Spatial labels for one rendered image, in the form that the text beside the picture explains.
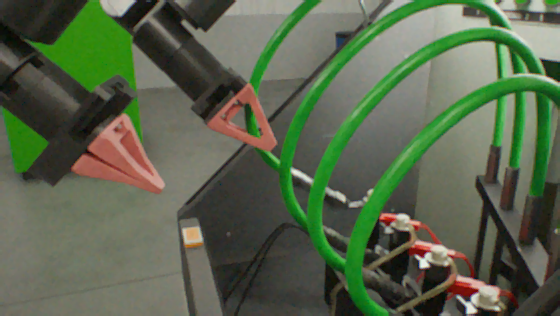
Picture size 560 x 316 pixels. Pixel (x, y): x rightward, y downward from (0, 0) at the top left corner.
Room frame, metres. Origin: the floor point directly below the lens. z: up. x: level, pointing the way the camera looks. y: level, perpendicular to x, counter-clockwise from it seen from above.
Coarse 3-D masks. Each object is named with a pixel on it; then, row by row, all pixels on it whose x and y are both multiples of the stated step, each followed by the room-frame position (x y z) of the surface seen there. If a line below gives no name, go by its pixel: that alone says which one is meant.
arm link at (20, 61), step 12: (0, 24) 0.39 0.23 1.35; (0, 36) 0.38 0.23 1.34; (12, 36) 0.39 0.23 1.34; (24, 36) 0.39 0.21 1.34; (0, 48) 0.38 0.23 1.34; (12, 48) 0.38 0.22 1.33; (24, 48) 0.39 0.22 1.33; (36, 48) 0.40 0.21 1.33; (0, 60) 0.37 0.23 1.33; (12, 60) 0.38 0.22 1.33; (24, 60) 0.38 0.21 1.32; (0, 72) 0.37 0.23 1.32; (12, 72) 0.37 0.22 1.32; (0, 84) 0.37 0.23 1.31; (12, 84) 0.38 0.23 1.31
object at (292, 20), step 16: (304, 0) 0.57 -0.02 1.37; (320, 0) 0.57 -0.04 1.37; (288, 16) 0.56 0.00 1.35; (304, 16) 0.56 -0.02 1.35; (288, 32) 0.56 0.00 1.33; (272, 48) 0.55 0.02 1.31; (496, 48) 0.65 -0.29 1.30; (256, 64) 0.55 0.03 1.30; (496, 64) 0.65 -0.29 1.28; (256, 80) 0.55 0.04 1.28; (256, 96) 0.55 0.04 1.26; (496, 112) 0.66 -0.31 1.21; (256, 128) 0.55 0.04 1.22; (496, 128) 0.65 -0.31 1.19; (496, 144) 0.65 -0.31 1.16; (272, 160) 0.55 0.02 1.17
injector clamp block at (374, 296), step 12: (384, 252) 0.65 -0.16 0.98; (336, 276) 0.59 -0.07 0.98; (384, 276) 0.58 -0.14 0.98; (336, 300) 0.58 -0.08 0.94; (348, 300) 0.54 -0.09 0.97; (372, 300) 0.53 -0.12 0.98; (384, 300) 0.57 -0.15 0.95; (336, 312) 0.58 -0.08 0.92; (348, 312) 0.54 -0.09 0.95; (360, 312) 0.51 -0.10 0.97; (408, 312) 0.51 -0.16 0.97
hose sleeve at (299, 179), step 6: (294, 174) 0.56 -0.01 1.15; (300, 174) 0.56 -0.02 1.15; (294, 180) 0.56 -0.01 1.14; (300, 180) 0.56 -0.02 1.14; (306, 180) 0.56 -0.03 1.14; (312, 180) 0.57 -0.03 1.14; (300, 186) 0.56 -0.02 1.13; (306, 186) 0.56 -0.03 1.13; (330, 192) 0.57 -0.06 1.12; (324, 198) 0.57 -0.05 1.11; (330, 198) 0.57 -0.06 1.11
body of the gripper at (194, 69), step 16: (192, 48) 0.54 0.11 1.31; (176, 64) 0.53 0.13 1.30; (192, 64) 0.53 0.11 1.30; (208, 64) 0.54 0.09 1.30; (176, 80) 0.54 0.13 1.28; (192, 80) 0.53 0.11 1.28; (208, 80) 0.53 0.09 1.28; (224, 80) 0.51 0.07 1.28; (192, 96) 0.54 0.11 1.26; (208, 96) 0.51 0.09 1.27; (224, 96) 0.55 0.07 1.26
